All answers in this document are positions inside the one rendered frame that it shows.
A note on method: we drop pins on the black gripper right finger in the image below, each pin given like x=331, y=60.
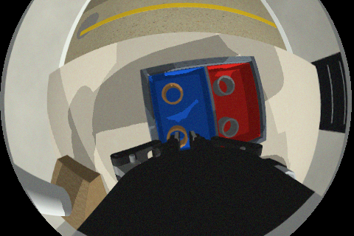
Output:
x=196, y=141

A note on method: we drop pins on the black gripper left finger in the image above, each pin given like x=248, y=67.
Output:
x=125, y=160

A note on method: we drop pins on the bronze bushing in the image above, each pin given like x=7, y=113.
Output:
x=169, y=86
x=179, y=128

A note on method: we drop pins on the grey metal sleeve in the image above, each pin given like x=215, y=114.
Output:
x=233, y=129
x=229, y=84

